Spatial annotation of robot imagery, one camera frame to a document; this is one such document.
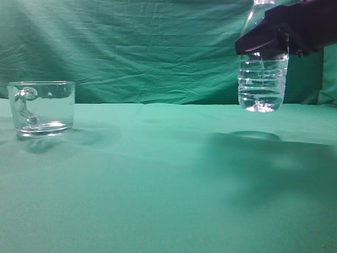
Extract green table cloth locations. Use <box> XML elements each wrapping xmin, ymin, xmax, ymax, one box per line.
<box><xmin>1</xmin><ymin>99</ymin><xmax>336</xmax><ymax>252</ymax></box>

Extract clear glass mug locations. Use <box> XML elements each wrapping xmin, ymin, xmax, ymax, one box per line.
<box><xmin>7</xmin><ymin>81</ymin><xmax>75</xmax><ymax>137</ymax></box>

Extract clear plastic water bottle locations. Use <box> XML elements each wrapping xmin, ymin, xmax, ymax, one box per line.
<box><xmin>237</xmin><ymin>1</ymin><xmax>289</xmax><ymax>112</ymax></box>

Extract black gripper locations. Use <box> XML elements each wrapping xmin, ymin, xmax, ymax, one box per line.
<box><xmin>235</xmin><ymin>0</ymin><xmax>336</xmax><ymax>60</ymax></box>

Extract green backdrop cloth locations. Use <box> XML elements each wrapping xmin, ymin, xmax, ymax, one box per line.
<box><xmin>0</xmin><ymin>0</ymin><xmax>337</xmax><ymax>106</ymax></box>

